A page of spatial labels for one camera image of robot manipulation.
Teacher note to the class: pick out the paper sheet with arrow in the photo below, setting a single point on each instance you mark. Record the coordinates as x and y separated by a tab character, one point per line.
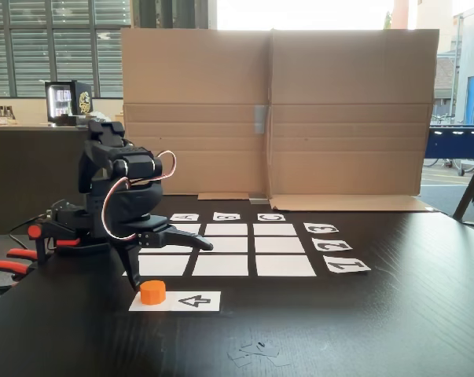
197	301

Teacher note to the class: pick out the dark slanted stand leg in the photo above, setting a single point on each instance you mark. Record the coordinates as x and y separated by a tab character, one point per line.
470	188

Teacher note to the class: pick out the paper sheet number 2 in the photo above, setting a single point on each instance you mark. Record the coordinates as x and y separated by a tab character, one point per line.
331	245

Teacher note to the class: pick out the grey duct tape strip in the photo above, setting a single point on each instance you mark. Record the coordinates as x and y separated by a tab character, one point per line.
260	119

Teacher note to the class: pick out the paper sheet letter A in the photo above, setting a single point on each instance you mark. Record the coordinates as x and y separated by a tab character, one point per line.
185	217

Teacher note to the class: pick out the paper sheet letter C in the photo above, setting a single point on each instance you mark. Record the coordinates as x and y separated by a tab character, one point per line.
271	217

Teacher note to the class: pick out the paper sheet number 3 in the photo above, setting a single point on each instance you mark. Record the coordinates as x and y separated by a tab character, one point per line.
321	228

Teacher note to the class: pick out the black mini fridge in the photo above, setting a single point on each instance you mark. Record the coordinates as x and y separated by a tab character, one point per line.
69	104

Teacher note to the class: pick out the paper sheet number 1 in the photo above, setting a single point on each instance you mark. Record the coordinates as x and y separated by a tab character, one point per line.
346	266

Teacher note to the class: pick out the paper sheet letter B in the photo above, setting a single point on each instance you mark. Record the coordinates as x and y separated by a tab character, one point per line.
226	216

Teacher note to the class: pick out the brown cardboard screen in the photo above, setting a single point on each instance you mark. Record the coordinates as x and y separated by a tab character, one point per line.
339	118

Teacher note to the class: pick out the orange black clamp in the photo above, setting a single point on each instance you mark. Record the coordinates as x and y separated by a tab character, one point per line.
44	239
12	268

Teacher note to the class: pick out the white grid sheet black tape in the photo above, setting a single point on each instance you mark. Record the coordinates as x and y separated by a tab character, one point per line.
260	251

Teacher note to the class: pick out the grey duct tape piece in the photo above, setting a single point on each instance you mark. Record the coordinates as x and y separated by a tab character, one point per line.
258	199

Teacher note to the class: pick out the round orange token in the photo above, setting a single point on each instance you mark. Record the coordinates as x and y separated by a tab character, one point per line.
153	292

